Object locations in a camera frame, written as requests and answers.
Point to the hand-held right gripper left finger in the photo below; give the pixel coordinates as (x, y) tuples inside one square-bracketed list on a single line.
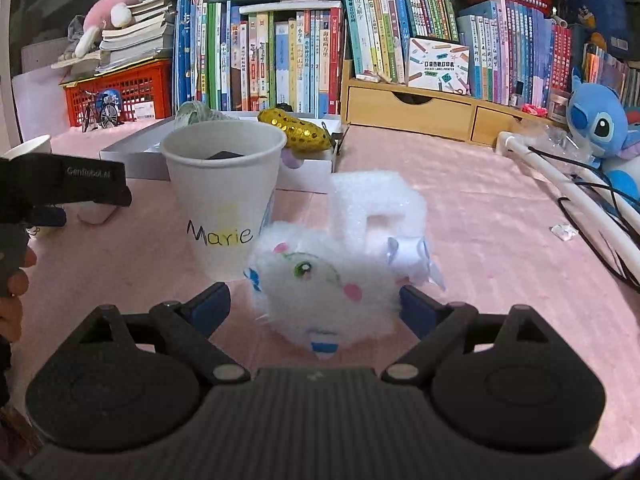
[(210, 305)]

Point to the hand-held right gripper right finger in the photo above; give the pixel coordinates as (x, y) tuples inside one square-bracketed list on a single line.
[(420, 310)]

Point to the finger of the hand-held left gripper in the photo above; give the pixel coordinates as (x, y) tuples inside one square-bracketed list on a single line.
[(47, 216)]

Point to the white shallow box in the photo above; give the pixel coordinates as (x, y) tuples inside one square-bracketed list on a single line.
[(135, 160)]

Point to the white plush cat toy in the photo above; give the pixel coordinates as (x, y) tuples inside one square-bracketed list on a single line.
[(320, 305)]

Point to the white foam piece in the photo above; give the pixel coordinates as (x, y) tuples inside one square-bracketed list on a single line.
[(370, 195)]

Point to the green checked cloth cap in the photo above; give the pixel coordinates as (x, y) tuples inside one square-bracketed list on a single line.
[(192, 112)]

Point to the lilac fluffy scrunchie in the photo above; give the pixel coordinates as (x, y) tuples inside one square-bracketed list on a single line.
[(292, 159)]

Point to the yellow sequin plush toy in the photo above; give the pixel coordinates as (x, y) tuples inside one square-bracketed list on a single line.
[(300, 132)]

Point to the person's left hand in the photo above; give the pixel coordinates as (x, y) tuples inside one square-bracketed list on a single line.
[(12, 315)]

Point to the paper cup with rabbit drawing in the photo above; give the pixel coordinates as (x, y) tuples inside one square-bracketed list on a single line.
[(25, 146)]

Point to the black toy bicycle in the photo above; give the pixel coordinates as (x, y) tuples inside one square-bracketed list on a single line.
[(107, 117)]

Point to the white paper sheet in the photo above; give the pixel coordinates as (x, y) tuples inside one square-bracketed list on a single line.
[(35, 105)]

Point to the blue round card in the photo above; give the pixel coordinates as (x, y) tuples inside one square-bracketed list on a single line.
[(111, 96)]

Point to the paper cup with handwritten name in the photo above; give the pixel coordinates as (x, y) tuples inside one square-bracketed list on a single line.
[(225, 200)]

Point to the pink striped tablecloth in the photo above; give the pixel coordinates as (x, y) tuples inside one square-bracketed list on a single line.
[(500, 240)]

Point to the red plastic crate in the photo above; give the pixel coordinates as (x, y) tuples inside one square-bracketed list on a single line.
[(140, 85)]

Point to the grey board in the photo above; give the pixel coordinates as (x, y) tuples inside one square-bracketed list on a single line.
[(40, 57)]

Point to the grey plush toy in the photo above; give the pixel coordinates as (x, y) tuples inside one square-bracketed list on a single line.
[(77, 30)]

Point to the pile of books and papers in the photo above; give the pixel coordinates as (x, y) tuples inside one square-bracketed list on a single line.
[(135, 40)]

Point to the small white wrapper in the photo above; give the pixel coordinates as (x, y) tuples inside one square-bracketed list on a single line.
[(565, 232)]

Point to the pink and white plush toy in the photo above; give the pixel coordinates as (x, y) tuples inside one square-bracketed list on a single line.
[(107, 12)]

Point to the black binder clip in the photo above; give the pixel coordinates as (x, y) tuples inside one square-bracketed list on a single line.
[(340, 140)]

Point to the white plastic tube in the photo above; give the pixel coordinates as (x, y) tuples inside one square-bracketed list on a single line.
[(550, 170)]

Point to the wooden desk organizer with drawers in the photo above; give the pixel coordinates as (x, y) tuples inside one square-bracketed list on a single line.
[(400, 110)]

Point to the clear plastic wrap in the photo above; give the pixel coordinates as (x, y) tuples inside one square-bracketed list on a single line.
[(550, 137)]

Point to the small pink flower ornament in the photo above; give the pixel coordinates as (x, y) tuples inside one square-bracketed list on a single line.
[(534, 110)]

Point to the row of tall upright books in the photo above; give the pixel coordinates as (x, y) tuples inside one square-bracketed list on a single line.
[(260, 60)]

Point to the printed cardboard box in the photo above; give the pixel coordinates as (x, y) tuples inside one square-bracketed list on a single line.
[(437, 67)]

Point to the blue alien plush toy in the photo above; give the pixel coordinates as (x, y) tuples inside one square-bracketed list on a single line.
[(600, 120)]

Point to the row of books on organizer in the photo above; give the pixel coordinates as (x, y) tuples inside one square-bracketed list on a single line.
[(500, 50)]

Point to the row of thin slanted books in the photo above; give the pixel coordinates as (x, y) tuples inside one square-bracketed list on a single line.
[(607, 72)]

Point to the blue printed carton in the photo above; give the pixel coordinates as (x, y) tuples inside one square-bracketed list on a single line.
[(600, 5)]

